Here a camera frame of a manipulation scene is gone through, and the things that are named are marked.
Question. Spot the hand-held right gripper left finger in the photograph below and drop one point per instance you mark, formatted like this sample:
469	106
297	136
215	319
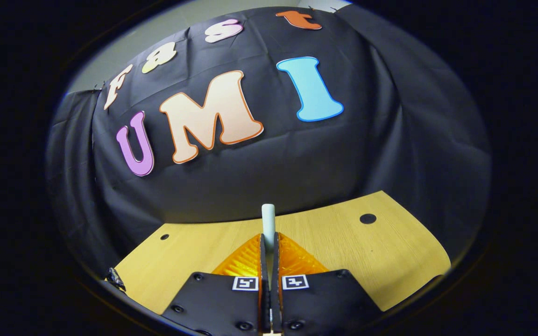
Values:
231	303

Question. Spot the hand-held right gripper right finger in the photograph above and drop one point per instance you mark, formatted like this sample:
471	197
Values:
315	303

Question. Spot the white toothbrush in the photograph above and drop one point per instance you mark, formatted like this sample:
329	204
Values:
268	219

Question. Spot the wooden desktop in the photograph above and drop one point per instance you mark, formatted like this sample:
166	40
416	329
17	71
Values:
381	261

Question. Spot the black backdrop cloth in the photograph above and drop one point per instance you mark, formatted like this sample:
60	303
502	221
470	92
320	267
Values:
273	158

